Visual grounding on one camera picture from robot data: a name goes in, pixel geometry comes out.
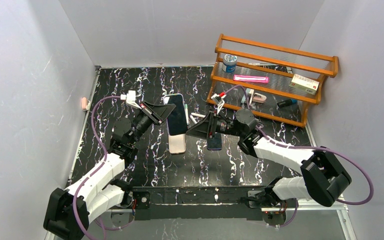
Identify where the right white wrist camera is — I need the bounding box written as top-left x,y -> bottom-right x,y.
210,92 -> 226,115

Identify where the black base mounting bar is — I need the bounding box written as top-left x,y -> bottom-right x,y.
132,186 -> 280,221

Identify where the white red small box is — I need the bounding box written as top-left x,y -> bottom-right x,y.
289,74 -> 320,95

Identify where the white pen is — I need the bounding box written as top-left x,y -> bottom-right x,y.
191,112 -> 206,119

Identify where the bare black phone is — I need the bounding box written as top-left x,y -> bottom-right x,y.
206,132 -> 223,151

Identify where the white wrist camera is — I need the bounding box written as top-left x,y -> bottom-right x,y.
210,92 -> 226,115
120,90 -> 141,109

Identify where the purple capped white marker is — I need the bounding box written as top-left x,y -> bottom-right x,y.
189,114 -> 198,124

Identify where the aluminium frame rail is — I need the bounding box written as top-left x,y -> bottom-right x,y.
54,188 -> 349,213

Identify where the green capped white marker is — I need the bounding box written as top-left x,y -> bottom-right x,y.
184,103 -> 190,126

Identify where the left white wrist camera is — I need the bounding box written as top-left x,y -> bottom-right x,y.
120,90 -> 141,109

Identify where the pink wall clip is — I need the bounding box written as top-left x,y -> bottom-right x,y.
81,97 -> 90,111

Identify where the light blue stapler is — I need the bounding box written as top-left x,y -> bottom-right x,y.
240,88 -> 254,106

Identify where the blue white round jar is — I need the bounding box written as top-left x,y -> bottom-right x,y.
222,54 -> 238,73

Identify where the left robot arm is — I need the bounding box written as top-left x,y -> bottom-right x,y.
43,101 -> 176,240

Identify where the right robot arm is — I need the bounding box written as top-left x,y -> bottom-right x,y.
186,108 -> 352,207

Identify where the orange wooden shelf rack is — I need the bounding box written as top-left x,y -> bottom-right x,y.
206,34 -> 339,127

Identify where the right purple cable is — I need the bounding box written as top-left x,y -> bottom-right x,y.
219,84 -> 375,229

